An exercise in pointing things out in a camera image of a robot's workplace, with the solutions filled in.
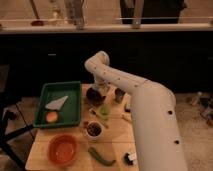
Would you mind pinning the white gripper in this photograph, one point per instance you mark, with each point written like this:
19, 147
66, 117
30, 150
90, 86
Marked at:
100, 88

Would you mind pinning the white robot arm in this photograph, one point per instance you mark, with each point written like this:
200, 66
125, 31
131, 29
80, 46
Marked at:
156, 133

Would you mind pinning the purple bowl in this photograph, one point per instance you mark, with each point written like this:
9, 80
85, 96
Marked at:
94, 97

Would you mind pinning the white bowl with nuts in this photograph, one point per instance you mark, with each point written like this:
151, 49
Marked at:
92, 130

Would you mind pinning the orange bowl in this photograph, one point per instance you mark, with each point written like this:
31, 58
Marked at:
62, 150

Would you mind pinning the metal cup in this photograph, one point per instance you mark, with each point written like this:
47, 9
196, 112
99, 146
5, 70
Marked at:
119, 95

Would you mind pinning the light green cup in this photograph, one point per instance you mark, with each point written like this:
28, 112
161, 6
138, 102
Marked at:
104, 111

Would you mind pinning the green plastic tray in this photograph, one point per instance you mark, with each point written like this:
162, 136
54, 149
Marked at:
70, 113

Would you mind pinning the grey triangular cloth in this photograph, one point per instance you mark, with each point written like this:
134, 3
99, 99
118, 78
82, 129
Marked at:
56, 104

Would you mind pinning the orange round fruit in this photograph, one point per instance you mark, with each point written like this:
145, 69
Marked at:
51, 117

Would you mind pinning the white dish brush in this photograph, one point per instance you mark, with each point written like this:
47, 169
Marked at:
130, 158

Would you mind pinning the green chili pepper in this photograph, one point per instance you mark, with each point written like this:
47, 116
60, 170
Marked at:
93, 152

